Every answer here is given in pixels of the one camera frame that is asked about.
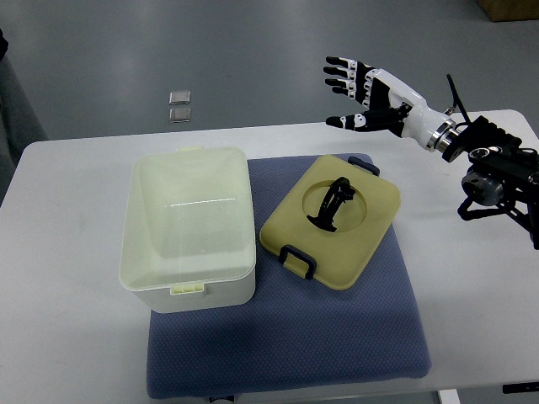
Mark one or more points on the black table control panel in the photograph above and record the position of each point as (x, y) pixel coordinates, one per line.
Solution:
(518, 388)

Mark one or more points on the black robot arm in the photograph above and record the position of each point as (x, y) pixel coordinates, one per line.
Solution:
(503, 177)

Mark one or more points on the lower metal floor plate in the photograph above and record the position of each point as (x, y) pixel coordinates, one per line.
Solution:
(180, 115)

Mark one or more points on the white storage box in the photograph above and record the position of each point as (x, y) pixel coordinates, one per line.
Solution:
(189, 239)

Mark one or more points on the blue quilted mat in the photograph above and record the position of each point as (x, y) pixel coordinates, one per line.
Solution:
(293, 333)

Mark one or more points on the upper metal floor plate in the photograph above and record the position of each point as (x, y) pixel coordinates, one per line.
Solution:
(179, 97)

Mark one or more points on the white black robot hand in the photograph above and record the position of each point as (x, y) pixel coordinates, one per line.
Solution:
(389, 104)

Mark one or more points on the yellow box lid black handle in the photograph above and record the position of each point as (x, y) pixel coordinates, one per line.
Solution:
(332, 221)

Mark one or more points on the cardboard box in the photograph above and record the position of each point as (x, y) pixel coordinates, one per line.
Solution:
(510, 10)

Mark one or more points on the metal floor plate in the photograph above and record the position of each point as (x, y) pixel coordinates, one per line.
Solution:
(180, 115)
(179, 97)

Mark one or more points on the person in grey trousers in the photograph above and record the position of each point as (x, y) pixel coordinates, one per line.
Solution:
(20, 125)

